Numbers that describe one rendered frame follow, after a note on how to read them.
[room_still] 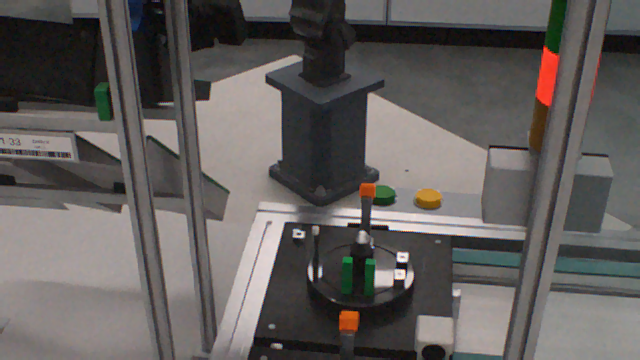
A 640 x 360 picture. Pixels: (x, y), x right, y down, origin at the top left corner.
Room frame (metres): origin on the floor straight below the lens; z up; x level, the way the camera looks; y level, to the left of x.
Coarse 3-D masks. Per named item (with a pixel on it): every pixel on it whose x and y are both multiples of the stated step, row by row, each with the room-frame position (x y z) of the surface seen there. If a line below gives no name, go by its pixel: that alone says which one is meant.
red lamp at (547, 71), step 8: (544, 48) 0.69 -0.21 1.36; (544, 56) 0.69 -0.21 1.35; (552, 56) 0.68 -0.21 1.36; (544, 64) 0.68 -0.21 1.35; (552, 64) 0.68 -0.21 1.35; (544, 72) 0.68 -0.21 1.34; (552, 72) 0.67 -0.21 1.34; (544, 80) 0.68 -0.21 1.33; (552, 80) 0.67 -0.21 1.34; (544, 88) 0.68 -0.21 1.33; (544, 96) 0.68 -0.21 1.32; (544, 104) 0.68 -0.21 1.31
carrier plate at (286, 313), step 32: (288, 224) 0.96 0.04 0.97; (288, 256) 0.89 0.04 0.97; (416, 256) 0.89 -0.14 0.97; (448, 256) 0.89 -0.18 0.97; (288, 288) 0.82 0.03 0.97; (416, 288) 0.82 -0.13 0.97; (448, 288) 0.82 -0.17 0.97; (288, 320) 0.76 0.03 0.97; (320, 320) 0.76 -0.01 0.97; (384, 320) 0.76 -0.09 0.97; (416, 320) 0.76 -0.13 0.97; (384, 352) 0.71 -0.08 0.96; (416, 352) 0.70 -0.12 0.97
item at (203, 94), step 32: (0, 32) 0.74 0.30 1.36; (32, 32) 0.73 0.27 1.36; (64, 32) 0.72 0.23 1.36; (96, 32) 0.71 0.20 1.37; (0, 64) 0.72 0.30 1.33; (32, 64) 0.72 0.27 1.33; (64, 64) 0.71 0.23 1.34; (96, 64) 0.70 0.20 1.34; (160, 64) 0.81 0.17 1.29; (32, 96) 0.70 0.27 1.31; (64, 96) 0.69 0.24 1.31; (160, 96) 0.81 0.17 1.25
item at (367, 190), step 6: (360, 186) 0.90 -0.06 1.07; (366, 186) 0.90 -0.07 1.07; (372, 186) 0.90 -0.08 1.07; (360, 192) 0.90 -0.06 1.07; (366, 192) 0.90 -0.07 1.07; (372, 192) 0.90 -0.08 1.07; (366, 198) 0.88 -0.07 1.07; (372, 198) 0.89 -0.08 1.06; (366, 204) 0.90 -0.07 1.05; (366, 210) 0.89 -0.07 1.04; (366, 216) 0.89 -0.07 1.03; (360, 222) 0.89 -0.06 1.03; (366, 222) 0.89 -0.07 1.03; (360, 228) 0.88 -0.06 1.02; (366, 228) 0.88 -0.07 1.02
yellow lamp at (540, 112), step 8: (536, 96) 0.70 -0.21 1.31; (536, 104) 0.69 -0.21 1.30; (536, 112) 0.68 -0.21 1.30; (544, 112) 0.67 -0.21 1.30; (536, 120) 0.68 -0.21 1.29; (544, 120) 0.67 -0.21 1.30; (536, 128) 0.68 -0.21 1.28; (544, 128) 0.67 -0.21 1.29; (536, 136) 0.68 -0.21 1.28; (536, 144) 0.68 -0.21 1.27
